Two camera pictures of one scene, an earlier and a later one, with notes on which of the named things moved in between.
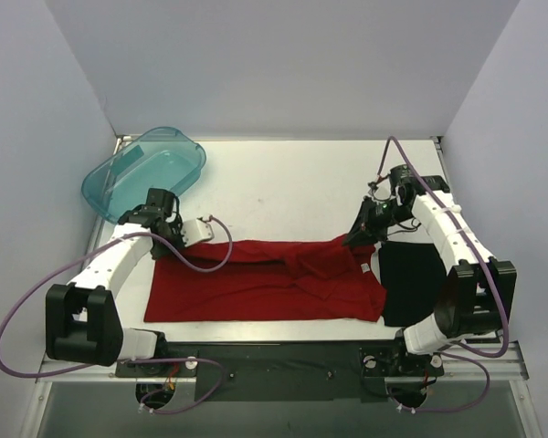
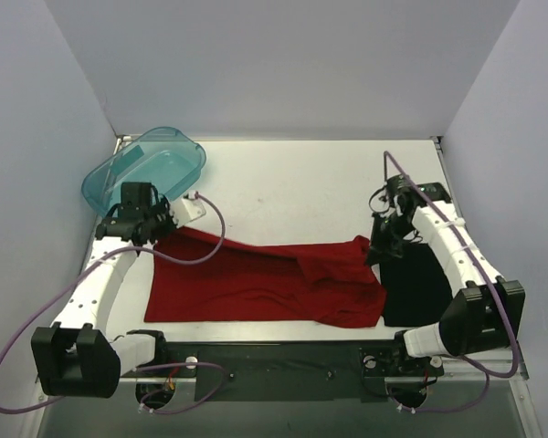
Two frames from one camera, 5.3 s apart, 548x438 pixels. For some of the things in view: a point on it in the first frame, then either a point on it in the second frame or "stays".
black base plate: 286,371 stays
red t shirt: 309,276 stays
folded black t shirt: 415,278 stays
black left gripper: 165,236 → 160,224
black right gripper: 370,219 → 383,242
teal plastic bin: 121,183 stays
